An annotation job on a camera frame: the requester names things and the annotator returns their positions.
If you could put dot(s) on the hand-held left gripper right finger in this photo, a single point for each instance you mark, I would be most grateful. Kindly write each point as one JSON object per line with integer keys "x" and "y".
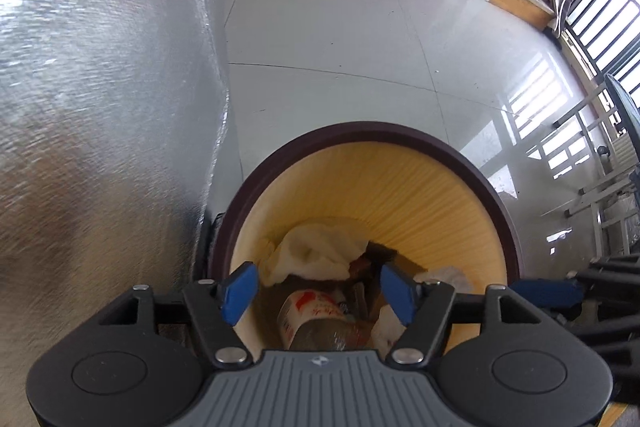
{"x": 398, "y": 293}

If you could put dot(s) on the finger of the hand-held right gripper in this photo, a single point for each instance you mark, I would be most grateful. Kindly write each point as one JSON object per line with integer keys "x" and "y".
{"x": 545, "y": 293}
{"x": 612, "y": 268}

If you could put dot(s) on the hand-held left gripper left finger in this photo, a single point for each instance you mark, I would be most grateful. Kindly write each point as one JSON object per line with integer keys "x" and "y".
{"x": 240, "y": 293}

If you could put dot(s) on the wooden trash bin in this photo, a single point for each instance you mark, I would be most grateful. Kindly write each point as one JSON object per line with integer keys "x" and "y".
{"x": 390, "y": 187}

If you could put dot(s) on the white tissue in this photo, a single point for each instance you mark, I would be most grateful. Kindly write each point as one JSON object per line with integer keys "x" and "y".
{"x": 387, "y": 332}

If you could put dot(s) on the crumpled white paper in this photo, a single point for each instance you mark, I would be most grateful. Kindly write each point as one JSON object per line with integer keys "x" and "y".
{"x": 447, "y": 278}

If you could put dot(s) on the white paper scrap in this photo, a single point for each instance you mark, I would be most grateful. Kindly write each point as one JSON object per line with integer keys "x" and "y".
{"x": 560, "y": 236}

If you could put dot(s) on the white metal rack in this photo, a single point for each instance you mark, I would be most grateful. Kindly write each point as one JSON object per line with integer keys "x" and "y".
{"x": 600, "y": 187}

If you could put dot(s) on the plastic bottle with red label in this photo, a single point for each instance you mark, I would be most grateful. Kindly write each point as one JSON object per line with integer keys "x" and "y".
{"x": 320, "y": 322}

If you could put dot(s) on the white crumpled cloth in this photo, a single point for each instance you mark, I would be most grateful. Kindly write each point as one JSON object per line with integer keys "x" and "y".
{"x": 315, "y": 247}

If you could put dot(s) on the dark round table top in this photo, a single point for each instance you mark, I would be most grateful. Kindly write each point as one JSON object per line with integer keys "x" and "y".
{"x": 625, "y": 102}

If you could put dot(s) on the silver foil insulation sheet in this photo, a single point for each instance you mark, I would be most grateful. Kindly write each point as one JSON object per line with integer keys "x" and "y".
{"x": 100, "y": 107}

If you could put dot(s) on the window railing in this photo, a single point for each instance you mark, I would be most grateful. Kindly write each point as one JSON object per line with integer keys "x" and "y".
{"x": 600, "y": 12}

